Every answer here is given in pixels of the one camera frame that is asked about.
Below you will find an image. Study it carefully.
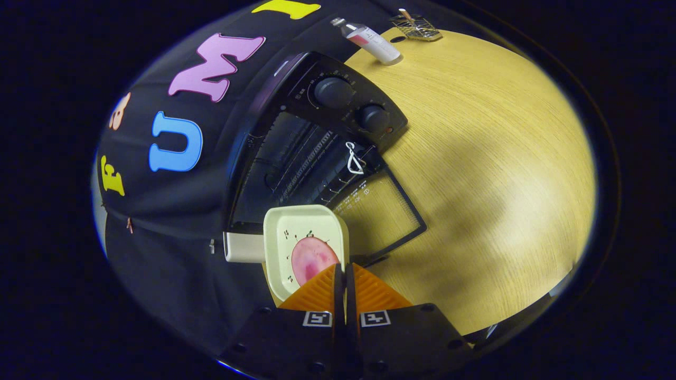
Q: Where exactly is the wire mesh holder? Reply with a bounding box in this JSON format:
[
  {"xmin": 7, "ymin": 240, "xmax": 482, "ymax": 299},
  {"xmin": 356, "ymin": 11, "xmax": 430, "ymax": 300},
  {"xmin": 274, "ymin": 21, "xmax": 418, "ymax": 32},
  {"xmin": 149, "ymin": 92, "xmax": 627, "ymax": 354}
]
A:
[{"xmin": 390, "ymin": 13, "xmax": 443, "ymax": 42}]

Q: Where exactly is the white bread toaster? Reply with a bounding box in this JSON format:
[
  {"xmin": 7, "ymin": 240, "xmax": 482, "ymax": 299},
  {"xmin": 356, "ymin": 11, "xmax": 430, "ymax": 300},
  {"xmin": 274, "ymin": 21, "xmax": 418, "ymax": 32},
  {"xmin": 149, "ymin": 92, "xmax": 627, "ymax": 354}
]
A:
[{"xmin": 223, "ymin": 231, "xmax": 266, "ymax": 263}]

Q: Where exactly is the pink round food slice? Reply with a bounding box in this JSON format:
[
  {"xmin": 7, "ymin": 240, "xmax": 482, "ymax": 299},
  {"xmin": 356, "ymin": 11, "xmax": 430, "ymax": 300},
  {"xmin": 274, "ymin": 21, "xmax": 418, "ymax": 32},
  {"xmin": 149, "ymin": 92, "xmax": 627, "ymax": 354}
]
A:
[{"xmin": 290, "ymin": 236, "xmax": 340, "ymax": 286}]

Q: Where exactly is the clear bottle with pink label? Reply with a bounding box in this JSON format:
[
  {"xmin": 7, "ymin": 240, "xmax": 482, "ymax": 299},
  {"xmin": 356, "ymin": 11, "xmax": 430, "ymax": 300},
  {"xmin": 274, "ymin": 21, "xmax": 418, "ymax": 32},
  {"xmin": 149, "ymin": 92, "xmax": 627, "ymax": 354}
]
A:
[{"xmin": 330, "ymin": 17, "xmax": 403, "ymax": 66}]

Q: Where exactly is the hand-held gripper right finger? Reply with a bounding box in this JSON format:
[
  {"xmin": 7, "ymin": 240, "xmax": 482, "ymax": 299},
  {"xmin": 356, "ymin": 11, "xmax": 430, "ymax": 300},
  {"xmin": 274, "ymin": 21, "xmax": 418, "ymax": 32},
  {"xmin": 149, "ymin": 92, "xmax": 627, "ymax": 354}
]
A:
[{"xmin": 346, "ymin": 263, "xmax": 473, "ymax": 379}]

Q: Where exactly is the white cord tie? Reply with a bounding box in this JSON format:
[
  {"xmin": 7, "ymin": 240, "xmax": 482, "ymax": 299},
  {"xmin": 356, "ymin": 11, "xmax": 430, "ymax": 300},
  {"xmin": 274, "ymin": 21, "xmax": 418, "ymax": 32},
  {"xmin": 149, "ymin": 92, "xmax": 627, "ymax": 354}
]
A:
[{"xmin": 345, "ymin": 141, "xmax": 366, "ymax": 175}]

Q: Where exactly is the black toaster oven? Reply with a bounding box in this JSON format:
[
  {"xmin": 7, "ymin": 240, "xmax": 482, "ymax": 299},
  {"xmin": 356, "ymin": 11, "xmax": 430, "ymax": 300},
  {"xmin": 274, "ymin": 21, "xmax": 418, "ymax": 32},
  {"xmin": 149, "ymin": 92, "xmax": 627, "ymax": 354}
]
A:
[{"xmin": 224, "ymin": 50, "xmax": 427, "ymax": 264}]

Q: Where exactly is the wire oven rack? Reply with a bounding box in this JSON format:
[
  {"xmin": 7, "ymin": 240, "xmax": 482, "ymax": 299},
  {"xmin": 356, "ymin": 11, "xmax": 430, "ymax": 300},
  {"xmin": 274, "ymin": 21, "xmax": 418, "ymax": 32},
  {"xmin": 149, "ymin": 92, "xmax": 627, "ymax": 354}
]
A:
[{"xmin": 253, "ymin": 129, "xmax": 381, "ymax": 209}]

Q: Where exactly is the cream square plate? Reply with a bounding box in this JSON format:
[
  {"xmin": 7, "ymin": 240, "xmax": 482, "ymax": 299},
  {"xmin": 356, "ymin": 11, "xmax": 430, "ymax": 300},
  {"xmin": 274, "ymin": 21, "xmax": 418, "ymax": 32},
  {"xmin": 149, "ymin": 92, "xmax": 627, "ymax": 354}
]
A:
[{"xmin": 263, "ymin": 205, "xmax": 350, "ymax": 301}]

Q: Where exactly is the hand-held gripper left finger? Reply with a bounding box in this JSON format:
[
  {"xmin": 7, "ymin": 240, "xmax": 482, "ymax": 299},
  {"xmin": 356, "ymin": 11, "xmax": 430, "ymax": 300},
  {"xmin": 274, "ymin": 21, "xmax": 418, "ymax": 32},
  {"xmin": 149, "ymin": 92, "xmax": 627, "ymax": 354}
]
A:
[{"xmin": 219, "ymin": 263, "xmax": 349, "ymax": 379}]

